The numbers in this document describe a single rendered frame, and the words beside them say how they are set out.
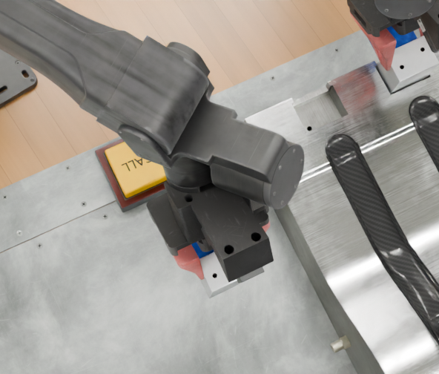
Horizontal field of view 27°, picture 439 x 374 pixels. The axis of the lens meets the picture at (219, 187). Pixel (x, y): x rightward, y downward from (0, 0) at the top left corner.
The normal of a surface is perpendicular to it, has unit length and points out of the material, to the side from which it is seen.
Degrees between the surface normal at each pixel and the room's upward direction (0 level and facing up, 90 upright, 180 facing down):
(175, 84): 18
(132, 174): 0
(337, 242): 2
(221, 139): 23
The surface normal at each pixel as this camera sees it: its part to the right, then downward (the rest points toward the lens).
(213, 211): -0.17, -0.64
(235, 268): 0.41, 0.65
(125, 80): 0.26, -0.13
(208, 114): -0.31, -0.41
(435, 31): -0.90, 0.43
